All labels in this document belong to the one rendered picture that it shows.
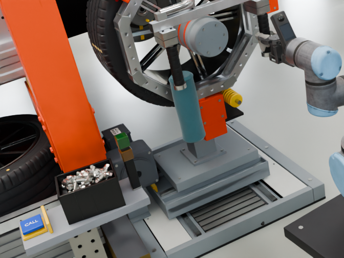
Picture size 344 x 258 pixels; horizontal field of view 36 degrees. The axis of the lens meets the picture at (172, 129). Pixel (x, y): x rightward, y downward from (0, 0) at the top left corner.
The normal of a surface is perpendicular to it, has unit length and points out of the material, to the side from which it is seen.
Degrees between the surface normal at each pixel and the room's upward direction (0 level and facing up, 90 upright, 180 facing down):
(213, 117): 90
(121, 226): 0
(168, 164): 0
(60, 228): 0
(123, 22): 90
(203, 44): 90
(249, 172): 90
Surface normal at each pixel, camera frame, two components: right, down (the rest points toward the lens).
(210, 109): 0.38, 0.36
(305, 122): -0.22, -0.86
